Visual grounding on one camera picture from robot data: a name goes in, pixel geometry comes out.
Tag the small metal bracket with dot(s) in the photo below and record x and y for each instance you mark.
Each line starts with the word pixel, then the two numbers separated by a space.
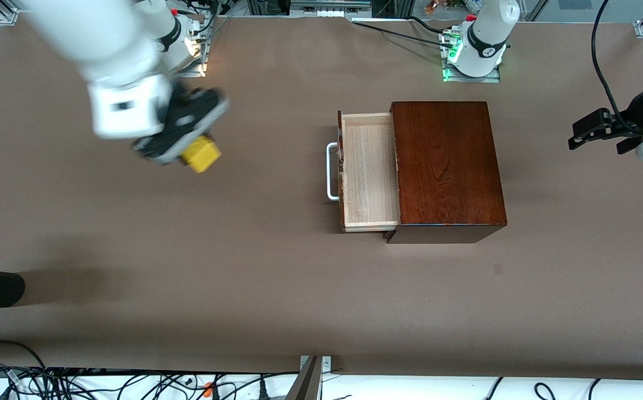
pixel 325 364

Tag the wooden drawer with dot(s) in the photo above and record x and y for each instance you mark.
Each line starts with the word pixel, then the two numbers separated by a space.
pixel 368 172

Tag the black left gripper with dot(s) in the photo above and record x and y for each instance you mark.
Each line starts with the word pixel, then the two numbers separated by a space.
pixel 636 113

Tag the yellow block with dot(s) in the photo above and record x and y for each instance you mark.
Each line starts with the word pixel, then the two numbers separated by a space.
pixel 202 155

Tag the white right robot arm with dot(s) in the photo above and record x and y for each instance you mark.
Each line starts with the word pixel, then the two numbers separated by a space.
pixel 115 66

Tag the orange connector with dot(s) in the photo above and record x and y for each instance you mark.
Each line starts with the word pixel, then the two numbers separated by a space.
pixel 208 389

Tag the dark wooden drawer cabinet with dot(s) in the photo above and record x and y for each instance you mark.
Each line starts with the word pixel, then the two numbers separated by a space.
pixel 449 166

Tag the grey power strip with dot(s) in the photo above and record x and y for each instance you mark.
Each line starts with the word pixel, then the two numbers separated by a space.
pixel 329 8

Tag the dark slanted bar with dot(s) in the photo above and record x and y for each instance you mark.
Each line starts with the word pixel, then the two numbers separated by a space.
pixel 305 386

